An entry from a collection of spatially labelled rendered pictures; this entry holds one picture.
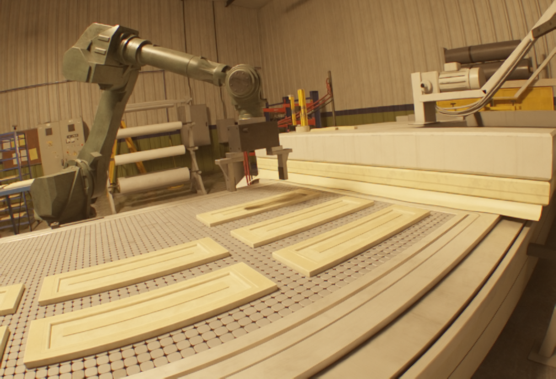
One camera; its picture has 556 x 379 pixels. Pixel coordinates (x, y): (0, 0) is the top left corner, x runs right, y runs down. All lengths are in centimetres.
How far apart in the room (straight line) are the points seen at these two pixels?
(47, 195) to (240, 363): 192
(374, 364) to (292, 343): 17
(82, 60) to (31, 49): 741
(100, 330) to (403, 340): 67
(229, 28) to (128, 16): 323
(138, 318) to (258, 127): 104
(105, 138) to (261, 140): 125
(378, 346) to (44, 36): 939
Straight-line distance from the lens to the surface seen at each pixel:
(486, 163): 138
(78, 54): 205
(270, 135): 152
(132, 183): 600
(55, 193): 227
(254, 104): 148
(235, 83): 146
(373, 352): 64
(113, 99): 226
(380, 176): 168
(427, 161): 150
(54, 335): 84
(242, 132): 144
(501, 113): 365
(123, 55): 195
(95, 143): 239
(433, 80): 238
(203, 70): 161
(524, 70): 489
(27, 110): 900
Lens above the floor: 129
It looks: 9 degrees down
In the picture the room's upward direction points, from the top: 6 degrees counter-clockwise
